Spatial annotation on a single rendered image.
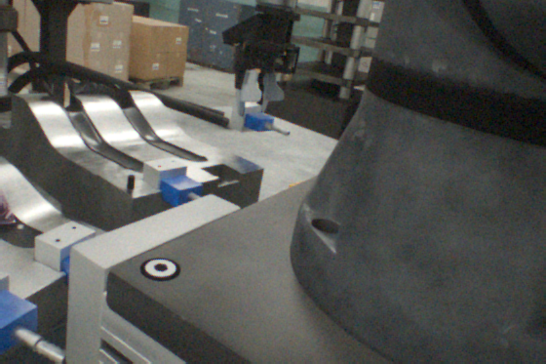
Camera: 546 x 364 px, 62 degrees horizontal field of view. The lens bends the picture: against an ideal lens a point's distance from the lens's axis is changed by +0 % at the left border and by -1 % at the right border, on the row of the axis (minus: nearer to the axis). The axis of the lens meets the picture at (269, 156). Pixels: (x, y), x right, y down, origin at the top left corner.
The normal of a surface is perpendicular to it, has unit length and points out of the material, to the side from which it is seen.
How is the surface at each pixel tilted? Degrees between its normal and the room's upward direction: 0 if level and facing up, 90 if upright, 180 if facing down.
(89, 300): 90
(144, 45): 90
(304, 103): 90
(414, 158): 72
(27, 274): 0
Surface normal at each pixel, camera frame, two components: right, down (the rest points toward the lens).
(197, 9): -0.50, 0.18
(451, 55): -0.69, 0.11
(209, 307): 0.18, -0.93
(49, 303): 0.90, 0.28
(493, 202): -0.27, -0.06
